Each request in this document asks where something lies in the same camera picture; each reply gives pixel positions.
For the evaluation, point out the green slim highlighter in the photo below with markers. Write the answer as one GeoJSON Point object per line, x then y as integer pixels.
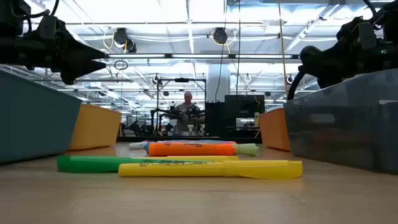
{"type": "Point", "coordinates": [93, 164]}

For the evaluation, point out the white pillar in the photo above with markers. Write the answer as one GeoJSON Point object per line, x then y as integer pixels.
{"type": "Point", "coordinates": [217, 81]}

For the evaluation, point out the grey translucent plastic bin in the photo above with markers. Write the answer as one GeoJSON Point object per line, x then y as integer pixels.
{"type": "Point", "coordinates": [342, 130]}

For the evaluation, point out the long ceiling light bar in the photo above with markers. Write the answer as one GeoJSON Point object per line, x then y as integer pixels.
{"type": "Point", "coordinates": [199, 56]}

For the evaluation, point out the person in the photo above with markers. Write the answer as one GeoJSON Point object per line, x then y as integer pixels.
{"type": "Point", "coordinates": [187, 109]}

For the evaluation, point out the black cabinet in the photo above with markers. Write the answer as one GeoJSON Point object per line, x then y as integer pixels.
{"type": "Point", "coordinates": [217, 124]}

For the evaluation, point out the orange chunky highlighter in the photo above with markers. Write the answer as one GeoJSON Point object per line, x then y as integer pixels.
{"type": "Point", "coordinates": [192, 149]}

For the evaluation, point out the black desk lamp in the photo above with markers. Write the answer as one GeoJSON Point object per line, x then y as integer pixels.
{"type": "Point", "coordinates": [311, 57]}

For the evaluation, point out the yellow-green chunky highlighter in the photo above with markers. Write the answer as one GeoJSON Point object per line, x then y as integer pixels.
{"type": "Point", "coordinates": [248, 150]}

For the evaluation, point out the black background rig frame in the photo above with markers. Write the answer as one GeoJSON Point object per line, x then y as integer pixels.
{"type": "Point", "coordinates": [157, 99]}

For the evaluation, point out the yellow slim highlighter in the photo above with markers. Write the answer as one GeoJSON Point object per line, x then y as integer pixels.
{"type": "Point", "coordinates": [186, 169]}
{"type": "Point", "coordinates": [217, 158]}

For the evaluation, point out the orange plastic bin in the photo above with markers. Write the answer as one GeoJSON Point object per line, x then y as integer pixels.
{"type": "Point", "coordinates": [275, 130]}

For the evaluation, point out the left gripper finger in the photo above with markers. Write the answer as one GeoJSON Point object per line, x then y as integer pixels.
{"type": "Point", "coordinates": [84, 53]}
{"type": "Point", "coordinates": [82, 69]}

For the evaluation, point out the teal plastic bin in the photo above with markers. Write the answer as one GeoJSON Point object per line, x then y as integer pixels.
{"type": "Point", "coordinates": [37, 124]}

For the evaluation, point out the yellow plastic bin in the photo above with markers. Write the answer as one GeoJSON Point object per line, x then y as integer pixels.
{"type": "Point", "coordinates": [96, 127]}

